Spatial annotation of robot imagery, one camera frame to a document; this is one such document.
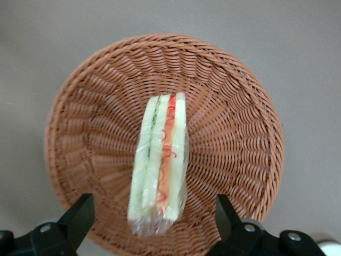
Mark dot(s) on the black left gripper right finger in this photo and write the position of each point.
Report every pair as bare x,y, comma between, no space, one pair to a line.
239,237

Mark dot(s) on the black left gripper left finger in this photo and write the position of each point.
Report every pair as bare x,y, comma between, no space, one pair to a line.
53,237

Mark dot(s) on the plastic-wrapped triangle sandwich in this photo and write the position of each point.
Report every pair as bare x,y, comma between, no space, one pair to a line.
160,165

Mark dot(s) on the round brown wicker basket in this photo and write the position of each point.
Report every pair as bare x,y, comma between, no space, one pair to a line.
226,128

